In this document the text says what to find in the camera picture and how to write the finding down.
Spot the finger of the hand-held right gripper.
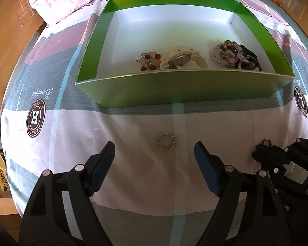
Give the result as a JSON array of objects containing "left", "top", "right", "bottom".
[
  {"left": 285, "top": 138, "right": 308, "bottom": 165},
  {"left": 252, "top": 143, "right": 291, "bottom": 165}
]

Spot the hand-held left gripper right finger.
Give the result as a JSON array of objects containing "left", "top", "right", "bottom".
[{"left": 194, "top": 141, "right": 289, "bottom": 246}]

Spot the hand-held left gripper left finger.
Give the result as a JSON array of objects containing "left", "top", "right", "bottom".
[{"left": 18, "top": 141, "right": 116, "bottom": 246}]

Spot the small silver bead bracelet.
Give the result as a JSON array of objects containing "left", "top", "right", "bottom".
[{"left": 156, "top": 133, "right": 177, "bottom": 151}]

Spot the green cardboard box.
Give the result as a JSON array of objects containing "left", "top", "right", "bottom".
[{"left": 75, "top": 0, "right": 295, "bottom": 108}]

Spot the black band bracelet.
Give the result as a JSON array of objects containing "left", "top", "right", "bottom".
[{"left": 236, "top": 44, "right": 263, "bottom": 71}]

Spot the pink crystal bead bracelet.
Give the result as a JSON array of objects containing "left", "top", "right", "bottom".
[{"left": 210, "top": 42, "right": 243, "bottom": 65}]

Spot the brown spotted bead bracelet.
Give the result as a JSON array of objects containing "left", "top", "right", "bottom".
[{"left": 219, "top": 40, "right": 238, "bottom": 58}]

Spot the white wrist watch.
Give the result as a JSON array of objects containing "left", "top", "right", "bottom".
[{"left": 160, "top": 46, "right": 208, "bottom": 70}]

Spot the multicolour bead bracelet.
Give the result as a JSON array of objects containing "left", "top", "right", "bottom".
[{"left": 135, "top": 51, "right": 163, "bottom": 72}]

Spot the plaid bed sheet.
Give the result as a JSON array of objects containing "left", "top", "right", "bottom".
[{"left": 0, "top": 0, "right": 308, "bottom": 246}]

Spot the yellow patterned object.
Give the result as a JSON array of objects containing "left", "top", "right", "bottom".
[{"left": 0, "top": 149, "right": 8, "bottom": 191}]

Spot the wooden headboard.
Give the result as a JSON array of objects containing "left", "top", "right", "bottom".
[{"left": 0, "top": 0, "right": 48, "bottom": 82}]

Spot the pink crumpled quilt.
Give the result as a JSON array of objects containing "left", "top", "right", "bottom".
[{"left": 27, "top": 0, "right": 141, "bottom": 25}]

